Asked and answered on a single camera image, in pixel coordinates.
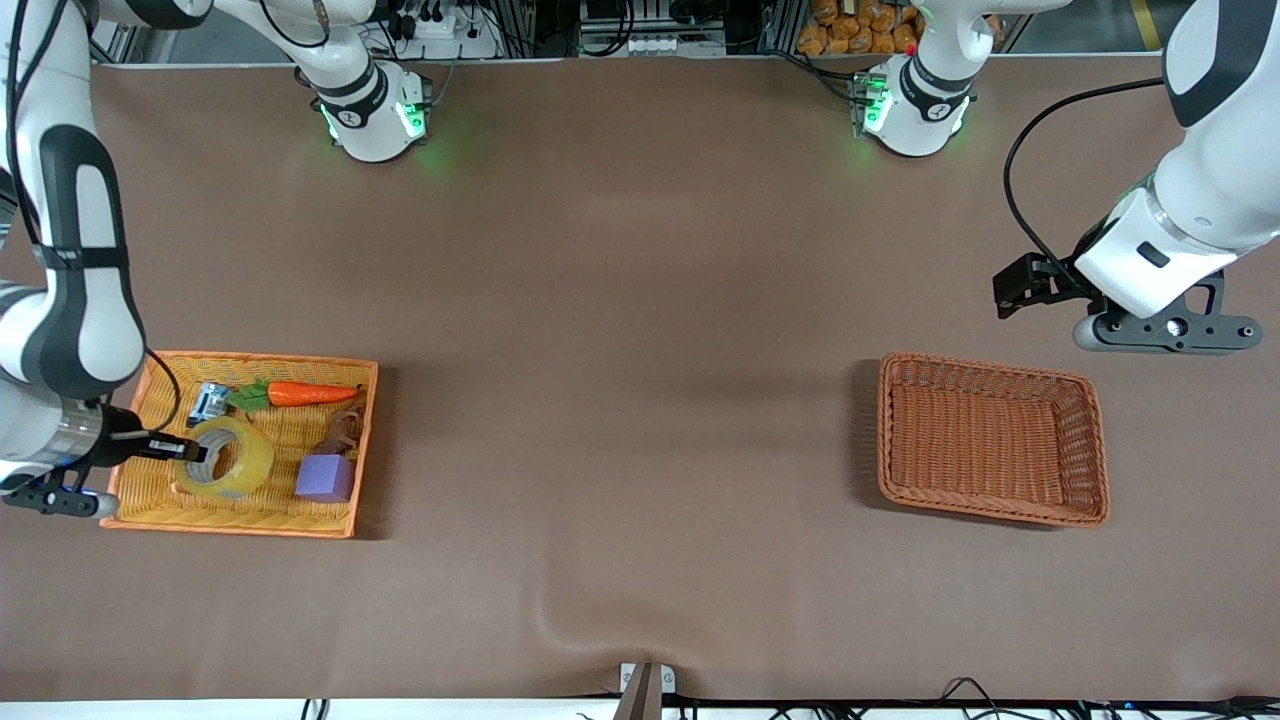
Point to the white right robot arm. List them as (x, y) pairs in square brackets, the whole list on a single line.
[(80, 300)]

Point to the brown toy lion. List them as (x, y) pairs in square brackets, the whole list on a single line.
[(340, 435)]

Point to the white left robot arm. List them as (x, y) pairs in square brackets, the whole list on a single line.
[(1220, 180)]

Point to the brown table cover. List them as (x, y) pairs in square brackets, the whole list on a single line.
[(640, 300)]

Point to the purple foam block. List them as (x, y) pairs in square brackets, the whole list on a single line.
[(325, 480)]

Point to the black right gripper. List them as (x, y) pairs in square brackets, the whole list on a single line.
[(122, 438)]

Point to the clear yellowish tape roll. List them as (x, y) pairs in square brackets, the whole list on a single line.
[(255, 470)]

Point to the orange toy carrot green leaves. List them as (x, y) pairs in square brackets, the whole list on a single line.
[(310, 394)]

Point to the metal table edge bracket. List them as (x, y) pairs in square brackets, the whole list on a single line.
[(645, 695)]

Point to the pile of orange toys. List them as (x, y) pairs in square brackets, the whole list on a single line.
[(850, 30)]

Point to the white power strip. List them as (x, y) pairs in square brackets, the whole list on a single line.
[(450, 40)]

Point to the brown wicker basket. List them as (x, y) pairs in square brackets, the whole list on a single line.
[(980, 440)]

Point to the yellow wicker basket orange rim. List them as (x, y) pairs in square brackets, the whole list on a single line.
[(150, 500)]

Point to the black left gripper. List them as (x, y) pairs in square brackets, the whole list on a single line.
[(1052, 276)]

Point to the white box with ports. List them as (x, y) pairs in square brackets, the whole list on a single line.
[(650, 45)]

